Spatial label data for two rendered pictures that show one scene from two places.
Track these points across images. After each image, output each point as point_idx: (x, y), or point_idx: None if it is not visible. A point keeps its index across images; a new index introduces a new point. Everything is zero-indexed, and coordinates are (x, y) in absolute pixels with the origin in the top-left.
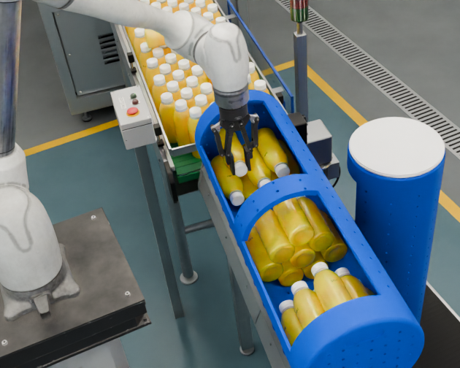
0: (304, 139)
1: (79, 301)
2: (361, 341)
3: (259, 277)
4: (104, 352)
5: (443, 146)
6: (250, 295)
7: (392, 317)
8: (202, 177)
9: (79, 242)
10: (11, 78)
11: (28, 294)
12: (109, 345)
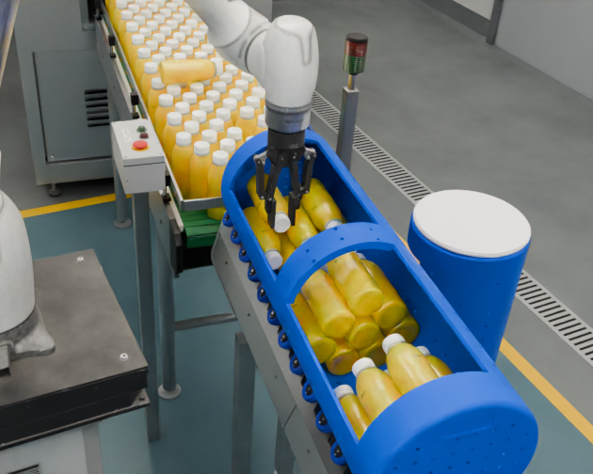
0: None
1: (53, 361)
2: (463, 433)
3: (311, 349)
4: (74, 443)
5: (529, 227)
6: (280, 387)
7: (507, 402)
8: (219, 242)
9: (57, 287)
10: (3, 32)
11: None
12: (85, 434)
